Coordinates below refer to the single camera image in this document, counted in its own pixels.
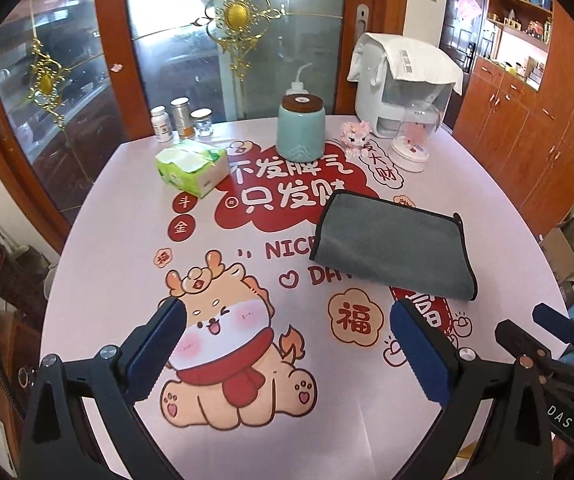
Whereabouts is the small gold door ornament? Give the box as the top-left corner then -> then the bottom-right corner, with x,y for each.
26,39 -> 68,127

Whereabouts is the white water dispenser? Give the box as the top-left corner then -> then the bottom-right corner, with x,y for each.
354,32 -> 455,139

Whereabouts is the glass door with wooden frame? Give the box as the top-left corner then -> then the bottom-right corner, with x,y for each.
0,0 -> 408,241

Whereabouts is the silver door handle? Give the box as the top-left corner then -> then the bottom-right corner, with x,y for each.
356,4 -> 371,42

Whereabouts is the white pill bottle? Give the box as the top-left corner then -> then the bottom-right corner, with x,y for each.
150,106 -> 174,143

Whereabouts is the white power cable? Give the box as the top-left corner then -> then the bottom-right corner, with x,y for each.
287,62 -> 314,96

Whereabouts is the grey towel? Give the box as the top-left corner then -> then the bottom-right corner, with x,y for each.
308,190 -> 479,302

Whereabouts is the green tissue pack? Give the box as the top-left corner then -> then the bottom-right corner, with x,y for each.
154,141 -> 229,198

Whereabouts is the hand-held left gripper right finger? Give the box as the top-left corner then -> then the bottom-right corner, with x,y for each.
389,300 -> 556,480

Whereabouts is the celadon jar with wooden lid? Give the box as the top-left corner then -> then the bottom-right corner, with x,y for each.
275,92 -> 327,159

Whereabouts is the red paper door decoration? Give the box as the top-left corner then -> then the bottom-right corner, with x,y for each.
456,0 -> 483,22

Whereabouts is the large gold door ornament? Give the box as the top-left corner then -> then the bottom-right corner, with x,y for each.
204,0 -> 288,81

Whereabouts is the dark entrance door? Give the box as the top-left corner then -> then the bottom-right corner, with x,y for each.
438,0 -> 484,77

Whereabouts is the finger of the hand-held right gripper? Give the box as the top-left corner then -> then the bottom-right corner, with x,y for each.
532,302 -> 574,356
494,319 -> 574,386

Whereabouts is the cardboard box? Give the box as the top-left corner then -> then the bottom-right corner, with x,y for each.
538,227 -> 574,302

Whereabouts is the white cover cloth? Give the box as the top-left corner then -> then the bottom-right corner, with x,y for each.
347,32 -> 465,96

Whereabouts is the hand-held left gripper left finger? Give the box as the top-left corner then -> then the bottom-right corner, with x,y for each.
19,298 -> 187,480

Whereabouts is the silver metal can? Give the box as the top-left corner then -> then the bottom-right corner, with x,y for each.
169,97 -> 194,139

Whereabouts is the wooden cabinet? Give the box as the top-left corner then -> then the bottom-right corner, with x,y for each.
453,0 -> 574,243

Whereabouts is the small glass jar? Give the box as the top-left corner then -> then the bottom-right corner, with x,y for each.
190,109 -> 215,138

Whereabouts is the glass dome ornament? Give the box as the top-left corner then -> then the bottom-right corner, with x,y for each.
388,100 -> 442,173

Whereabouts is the pink printed tablecloth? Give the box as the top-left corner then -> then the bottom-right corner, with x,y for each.
39,119 -> 570,480

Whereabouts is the pink block toy figure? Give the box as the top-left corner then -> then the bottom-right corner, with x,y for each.
336,120 -> 374,160

